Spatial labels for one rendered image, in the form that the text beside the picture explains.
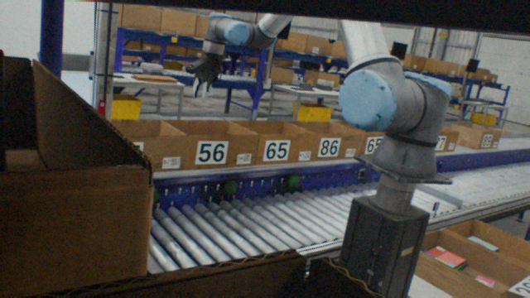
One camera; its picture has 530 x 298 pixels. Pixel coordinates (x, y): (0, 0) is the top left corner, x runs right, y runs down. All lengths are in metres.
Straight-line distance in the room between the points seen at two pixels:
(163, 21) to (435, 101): 5.73
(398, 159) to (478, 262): 0.79
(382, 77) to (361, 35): 0.15
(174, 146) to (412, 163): 1.04
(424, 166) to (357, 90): 0.31
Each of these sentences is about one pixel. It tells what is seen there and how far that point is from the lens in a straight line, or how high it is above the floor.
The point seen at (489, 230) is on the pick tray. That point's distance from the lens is 2.19.
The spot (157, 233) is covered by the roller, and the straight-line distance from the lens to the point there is 1.65.
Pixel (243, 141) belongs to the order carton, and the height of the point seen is 1.01.
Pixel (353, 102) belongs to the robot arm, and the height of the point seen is 1.38.
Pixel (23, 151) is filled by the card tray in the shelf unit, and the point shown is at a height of 1.35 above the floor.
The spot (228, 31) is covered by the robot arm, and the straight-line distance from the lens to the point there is 1.67.
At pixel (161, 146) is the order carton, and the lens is 1.82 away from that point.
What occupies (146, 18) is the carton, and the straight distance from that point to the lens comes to 6.54.
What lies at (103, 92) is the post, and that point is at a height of 1.33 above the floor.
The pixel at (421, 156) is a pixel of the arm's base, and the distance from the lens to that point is 1.22.
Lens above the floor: 1.50
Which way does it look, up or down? 14 degrees down
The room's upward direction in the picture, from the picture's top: 9 degrees clockwise
